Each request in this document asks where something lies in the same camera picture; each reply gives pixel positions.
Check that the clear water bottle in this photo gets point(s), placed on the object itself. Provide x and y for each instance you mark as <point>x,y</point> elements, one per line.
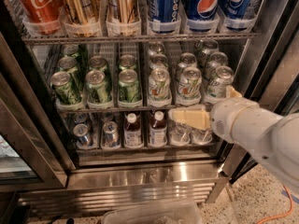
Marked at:
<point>180,135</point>
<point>201,137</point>

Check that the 7up can back left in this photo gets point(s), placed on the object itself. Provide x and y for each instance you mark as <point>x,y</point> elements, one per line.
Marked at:
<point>155,48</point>

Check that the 7up can second-row middle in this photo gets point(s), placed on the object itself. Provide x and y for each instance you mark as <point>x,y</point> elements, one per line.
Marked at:
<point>185,60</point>

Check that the blue Pepsi can right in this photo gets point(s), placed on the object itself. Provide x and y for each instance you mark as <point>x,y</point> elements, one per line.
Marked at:
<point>240,9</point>

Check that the green can back left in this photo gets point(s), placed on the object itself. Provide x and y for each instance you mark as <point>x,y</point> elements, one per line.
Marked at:
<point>79,52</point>

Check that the brown juice bottle right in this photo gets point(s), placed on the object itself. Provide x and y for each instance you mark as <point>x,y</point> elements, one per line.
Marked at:
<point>157,129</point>

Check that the silver blue can back left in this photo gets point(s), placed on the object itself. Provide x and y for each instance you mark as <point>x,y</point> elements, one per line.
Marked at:
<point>83,118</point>

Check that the gold can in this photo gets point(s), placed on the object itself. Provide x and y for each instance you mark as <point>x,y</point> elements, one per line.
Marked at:
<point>122,14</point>
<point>82,17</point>

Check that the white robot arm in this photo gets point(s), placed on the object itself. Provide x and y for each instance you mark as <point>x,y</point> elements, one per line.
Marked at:
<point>270,139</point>

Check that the green can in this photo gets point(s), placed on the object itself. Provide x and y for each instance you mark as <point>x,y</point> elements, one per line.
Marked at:
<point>98,87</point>
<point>129,91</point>
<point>79,52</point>
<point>65,88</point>

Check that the gold can right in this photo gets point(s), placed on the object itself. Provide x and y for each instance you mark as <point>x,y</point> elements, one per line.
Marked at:
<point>122,14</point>

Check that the silver blue can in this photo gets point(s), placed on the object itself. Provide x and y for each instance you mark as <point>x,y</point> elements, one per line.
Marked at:
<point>111,135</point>
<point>83,118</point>
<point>82,133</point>
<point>107,116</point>

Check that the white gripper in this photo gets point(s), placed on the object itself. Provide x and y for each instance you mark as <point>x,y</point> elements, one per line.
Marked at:
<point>228,117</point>

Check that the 7up can second-row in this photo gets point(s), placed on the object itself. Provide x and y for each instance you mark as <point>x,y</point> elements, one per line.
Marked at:
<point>158,61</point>
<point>185,60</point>
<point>216,59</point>

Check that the green can second-row left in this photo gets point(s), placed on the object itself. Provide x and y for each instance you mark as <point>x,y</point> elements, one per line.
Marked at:
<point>71,66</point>

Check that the red Coca-Cola can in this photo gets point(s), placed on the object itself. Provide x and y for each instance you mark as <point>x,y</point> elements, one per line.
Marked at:
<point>42,13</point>

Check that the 7up can second-row left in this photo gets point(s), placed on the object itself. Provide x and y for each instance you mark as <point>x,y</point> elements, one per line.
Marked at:
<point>158,61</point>

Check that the blue pepsi can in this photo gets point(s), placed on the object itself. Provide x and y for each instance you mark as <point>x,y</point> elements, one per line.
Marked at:
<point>240,9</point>
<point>201,15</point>

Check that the silver blue can front left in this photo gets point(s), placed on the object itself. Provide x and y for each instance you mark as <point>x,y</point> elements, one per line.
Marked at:
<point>82,133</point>

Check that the clear water bottle left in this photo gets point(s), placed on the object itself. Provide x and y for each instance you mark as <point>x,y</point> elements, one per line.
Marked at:
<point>180,135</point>

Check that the white 7up can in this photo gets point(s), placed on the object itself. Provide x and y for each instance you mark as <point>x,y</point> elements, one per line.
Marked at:
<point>159,84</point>
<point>189,83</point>
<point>221,77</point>

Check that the green can front left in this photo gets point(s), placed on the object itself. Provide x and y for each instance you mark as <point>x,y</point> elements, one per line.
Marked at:
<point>65,88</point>

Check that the green can second-row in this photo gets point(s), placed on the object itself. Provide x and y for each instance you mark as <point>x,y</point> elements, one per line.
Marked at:
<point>100,63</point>
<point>71,66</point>
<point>127,62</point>

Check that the blue Pepsi can middle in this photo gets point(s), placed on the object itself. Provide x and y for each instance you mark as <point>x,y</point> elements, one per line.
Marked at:
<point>201,15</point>

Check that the stainless steel fridge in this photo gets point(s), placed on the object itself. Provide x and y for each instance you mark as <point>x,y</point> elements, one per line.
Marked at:
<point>99,180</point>

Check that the gold can left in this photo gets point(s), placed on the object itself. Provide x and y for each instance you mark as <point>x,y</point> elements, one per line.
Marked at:
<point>82,17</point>

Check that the green can second-row right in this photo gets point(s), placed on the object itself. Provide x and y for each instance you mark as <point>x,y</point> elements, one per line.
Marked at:
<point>127,62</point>

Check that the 7up can second-row right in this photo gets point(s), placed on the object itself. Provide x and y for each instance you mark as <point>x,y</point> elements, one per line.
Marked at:
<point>216,59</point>

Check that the silver blue can back right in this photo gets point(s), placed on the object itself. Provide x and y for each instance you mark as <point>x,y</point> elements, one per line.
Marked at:
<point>107,116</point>

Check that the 7up can back right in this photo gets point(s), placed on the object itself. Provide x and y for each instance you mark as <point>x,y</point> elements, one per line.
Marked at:
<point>203,49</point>

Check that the brown juice bottle left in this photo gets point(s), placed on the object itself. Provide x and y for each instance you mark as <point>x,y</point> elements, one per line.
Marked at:
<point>132,131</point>

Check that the green can front middle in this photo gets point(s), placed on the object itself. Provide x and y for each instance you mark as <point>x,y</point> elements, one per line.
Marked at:
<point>98,87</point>

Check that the clear plastic bin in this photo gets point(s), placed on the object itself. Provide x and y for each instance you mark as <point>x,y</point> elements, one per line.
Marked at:
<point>183,211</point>

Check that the green can front right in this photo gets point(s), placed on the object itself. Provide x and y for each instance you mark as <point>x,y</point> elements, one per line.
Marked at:
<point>129,91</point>

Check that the silver blue can front right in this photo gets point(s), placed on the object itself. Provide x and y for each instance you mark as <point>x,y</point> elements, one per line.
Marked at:
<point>111,135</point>

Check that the blue Bud Light can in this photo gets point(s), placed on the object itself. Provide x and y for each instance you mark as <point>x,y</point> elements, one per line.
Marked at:
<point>163,16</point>

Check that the green can second-row middle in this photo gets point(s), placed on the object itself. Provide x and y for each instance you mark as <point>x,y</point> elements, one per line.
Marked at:
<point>100,63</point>

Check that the fridge door left glass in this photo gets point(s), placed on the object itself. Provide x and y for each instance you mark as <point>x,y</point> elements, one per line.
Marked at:
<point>36,167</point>

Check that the clear water bottle right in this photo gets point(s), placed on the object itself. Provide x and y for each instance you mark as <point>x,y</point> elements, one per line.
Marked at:
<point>201,137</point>

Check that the brown juice bottle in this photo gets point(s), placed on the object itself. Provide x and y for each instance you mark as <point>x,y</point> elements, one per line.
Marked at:
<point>132,131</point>
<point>157,129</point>

